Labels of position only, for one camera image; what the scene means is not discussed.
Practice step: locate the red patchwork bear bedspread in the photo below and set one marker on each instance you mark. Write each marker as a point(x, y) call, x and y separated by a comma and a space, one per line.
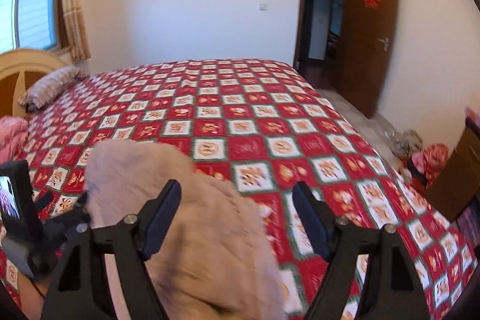
point(258, 124)

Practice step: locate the brown wooden cabinet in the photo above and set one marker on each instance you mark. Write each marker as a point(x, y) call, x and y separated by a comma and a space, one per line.
point(458, 183)

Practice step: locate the silver door handle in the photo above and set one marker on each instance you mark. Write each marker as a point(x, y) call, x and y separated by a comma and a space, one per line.
point(385, 41)

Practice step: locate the window with metal frame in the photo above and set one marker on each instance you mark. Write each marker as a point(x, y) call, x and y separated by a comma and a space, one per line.
point(32, 24)

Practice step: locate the folded pink floral quilt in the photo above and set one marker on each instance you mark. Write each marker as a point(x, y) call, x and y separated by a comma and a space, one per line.
point(13, 134)

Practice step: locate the red floral cloth on floor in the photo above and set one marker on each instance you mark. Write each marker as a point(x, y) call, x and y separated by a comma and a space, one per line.
point(430, 161)

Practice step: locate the white wall switch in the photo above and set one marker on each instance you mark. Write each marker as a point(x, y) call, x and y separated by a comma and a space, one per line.
point(263, 7)

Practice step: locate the beige curtain right panel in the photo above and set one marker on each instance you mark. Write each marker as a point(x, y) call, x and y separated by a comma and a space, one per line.
point(75, 27)

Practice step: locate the grey cloth on floor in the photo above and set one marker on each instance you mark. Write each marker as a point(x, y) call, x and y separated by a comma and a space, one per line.
point(405, 144)

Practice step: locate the striped pillow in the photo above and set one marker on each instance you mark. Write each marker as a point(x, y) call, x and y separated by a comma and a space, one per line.
point(49, 87)

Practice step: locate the lavender quilted puffer jacket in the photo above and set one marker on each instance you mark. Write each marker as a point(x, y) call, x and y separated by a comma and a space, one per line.
point(216, 261)

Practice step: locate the brown wooden door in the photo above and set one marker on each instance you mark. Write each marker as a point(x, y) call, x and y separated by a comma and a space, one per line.
point(361, 64)

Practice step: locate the cream and wood headboard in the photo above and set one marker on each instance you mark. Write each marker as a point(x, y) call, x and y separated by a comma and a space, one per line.
point(20, 69)

